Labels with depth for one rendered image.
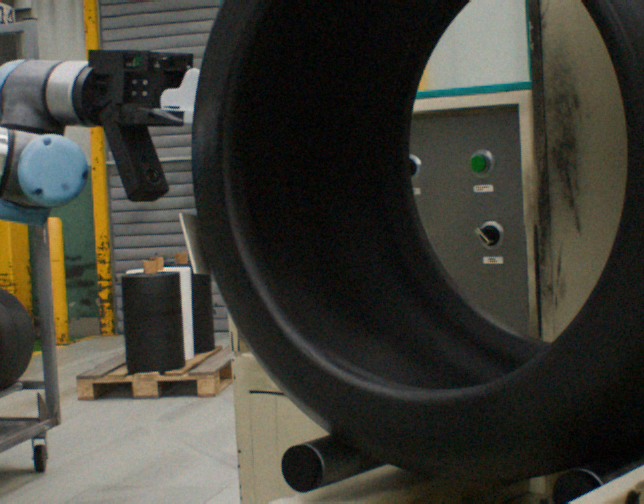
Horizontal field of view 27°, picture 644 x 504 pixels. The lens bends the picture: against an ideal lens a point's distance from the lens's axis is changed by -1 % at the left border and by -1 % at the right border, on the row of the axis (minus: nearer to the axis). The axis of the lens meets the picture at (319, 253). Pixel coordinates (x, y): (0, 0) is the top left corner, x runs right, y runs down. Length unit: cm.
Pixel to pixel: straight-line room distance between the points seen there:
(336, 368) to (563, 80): 46
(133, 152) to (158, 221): 953
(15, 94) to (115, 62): 17
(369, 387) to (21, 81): 62
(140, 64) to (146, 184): 13
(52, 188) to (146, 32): 965
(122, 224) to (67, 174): 970
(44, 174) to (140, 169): 11
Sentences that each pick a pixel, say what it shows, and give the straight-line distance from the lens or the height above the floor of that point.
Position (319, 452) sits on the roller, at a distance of 124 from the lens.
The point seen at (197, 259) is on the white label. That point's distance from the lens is 129.
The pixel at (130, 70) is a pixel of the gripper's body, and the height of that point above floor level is 129.
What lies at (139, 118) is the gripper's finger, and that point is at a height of 124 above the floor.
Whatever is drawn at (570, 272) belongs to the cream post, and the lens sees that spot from 148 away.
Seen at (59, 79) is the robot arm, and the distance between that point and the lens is 154.
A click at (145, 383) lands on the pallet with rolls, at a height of 9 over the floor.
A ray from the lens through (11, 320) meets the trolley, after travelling 554.
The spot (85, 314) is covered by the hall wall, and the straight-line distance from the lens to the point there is 1125.
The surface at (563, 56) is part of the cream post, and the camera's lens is 148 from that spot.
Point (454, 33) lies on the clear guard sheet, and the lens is 189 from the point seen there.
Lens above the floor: 116
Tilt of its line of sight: 3 degrees down
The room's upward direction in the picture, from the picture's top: 3 degrees counter-clockwise
